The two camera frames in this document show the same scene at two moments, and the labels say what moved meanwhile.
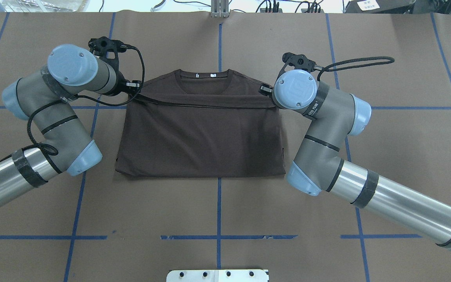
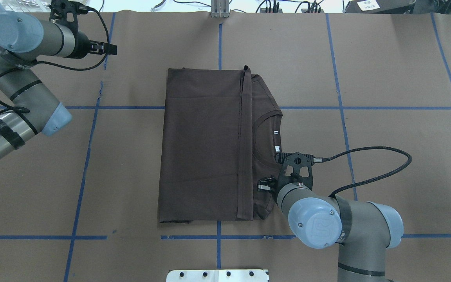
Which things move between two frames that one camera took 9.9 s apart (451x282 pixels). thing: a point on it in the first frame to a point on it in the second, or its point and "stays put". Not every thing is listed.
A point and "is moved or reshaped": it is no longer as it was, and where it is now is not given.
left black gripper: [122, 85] to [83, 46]
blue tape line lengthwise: [348, 149] stays put
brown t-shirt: [201, 123] is moved or reshaped
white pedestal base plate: [218, 275] stays put
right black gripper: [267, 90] to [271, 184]
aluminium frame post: [220, 8] stays put
